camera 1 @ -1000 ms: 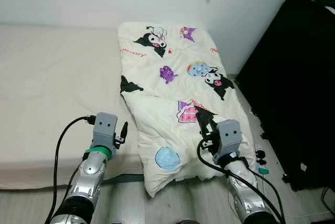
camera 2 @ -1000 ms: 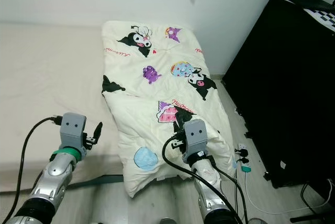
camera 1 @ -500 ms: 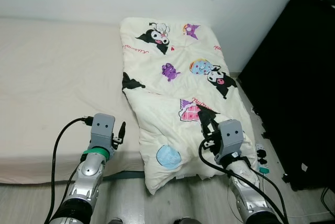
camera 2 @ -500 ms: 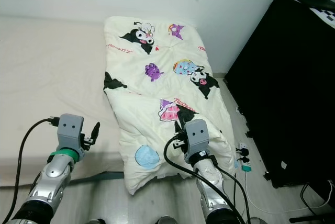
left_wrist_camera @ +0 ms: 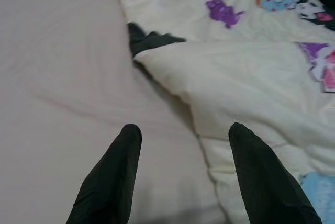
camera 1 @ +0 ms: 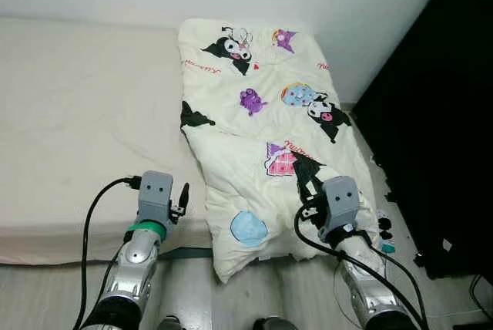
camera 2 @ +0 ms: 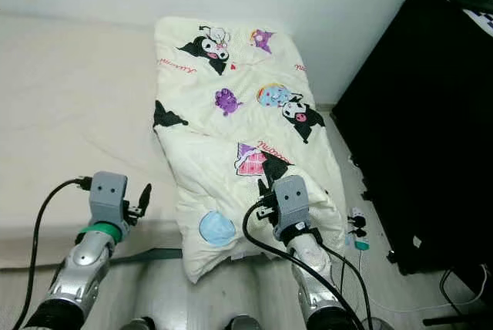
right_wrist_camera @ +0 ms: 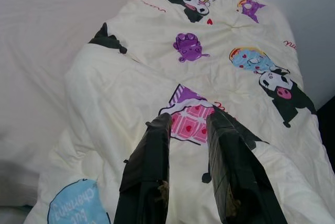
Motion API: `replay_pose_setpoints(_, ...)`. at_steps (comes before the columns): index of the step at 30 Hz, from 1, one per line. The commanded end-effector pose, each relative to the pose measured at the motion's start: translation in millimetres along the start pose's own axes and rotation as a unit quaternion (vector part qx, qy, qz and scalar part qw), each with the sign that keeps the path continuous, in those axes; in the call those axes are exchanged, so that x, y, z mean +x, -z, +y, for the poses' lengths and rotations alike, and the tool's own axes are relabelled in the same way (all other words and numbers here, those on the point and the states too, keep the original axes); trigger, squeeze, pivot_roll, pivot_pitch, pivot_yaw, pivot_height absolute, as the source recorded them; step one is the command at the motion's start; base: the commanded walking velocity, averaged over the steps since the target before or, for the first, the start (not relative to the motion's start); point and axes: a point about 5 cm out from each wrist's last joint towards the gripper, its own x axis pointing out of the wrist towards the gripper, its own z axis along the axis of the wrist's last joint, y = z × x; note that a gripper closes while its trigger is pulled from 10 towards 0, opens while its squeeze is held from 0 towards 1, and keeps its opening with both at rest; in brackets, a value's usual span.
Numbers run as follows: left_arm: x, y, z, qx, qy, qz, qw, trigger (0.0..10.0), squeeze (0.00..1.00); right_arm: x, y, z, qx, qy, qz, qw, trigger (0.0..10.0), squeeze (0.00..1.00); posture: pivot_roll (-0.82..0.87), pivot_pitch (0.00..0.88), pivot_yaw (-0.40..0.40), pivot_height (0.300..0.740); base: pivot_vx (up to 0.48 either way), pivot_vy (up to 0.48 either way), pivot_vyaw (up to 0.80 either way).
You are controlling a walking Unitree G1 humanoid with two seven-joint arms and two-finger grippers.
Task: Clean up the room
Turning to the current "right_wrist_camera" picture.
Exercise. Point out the cream cartoon print blanket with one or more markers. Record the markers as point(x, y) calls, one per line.
point(146, 77)

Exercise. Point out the black wardrobe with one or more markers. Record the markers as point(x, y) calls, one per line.
point(327, 124)

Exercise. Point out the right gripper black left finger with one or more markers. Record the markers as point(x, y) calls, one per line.
point(146, 171)

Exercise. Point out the cream sheeted bed mattress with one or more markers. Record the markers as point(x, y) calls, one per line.
point(39, 51)

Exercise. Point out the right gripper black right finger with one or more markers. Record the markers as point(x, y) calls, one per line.
point(230, 166)

